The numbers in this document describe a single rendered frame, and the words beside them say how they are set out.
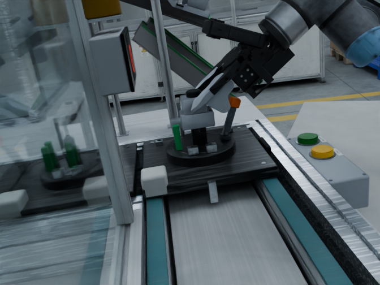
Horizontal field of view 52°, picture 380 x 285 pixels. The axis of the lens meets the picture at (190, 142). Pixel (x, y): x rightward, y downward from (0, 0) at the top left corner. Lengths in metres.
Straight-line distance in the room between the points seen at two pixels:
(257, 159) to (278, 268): 0.24
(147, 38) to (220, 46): 3.90
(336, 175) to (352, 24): 0.26
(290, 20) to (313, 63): 4.29
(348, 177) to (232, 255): 0.23
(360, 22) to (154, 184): 0.45
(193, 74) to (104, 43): 0.50
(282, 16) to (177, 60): 0.32
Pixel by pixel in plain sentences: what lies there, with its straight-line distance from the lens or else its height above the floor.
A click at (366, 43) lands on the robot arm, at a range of 0.76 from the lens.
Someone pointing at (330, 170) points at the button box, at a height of 0.96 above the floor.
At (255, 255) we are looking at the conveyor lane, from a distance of 0.59.
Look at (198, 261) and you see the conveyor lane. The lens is 0.59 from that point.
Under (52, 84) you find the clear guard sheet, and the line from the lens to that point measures 0.35.
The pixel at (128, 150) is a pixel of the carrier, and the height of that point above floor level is 0.97.
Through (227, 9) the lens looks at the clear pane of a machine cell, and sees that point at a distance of 4.81.
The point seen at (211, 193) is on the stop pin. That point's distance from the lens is 0.69.
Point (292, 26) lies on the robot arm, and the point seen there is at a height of 1.19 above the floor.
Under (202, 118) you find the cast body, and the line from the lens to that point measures 0.75.
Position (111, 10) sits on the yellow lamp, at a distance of 0.52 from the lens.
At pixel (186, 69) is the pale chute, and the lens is 0.97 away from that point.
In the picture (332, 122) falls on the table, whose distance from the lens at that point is 1.22.
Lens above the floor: 1.28
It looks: 21 degrees down
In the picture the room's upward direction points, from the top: 9 degrees counter-clockwise
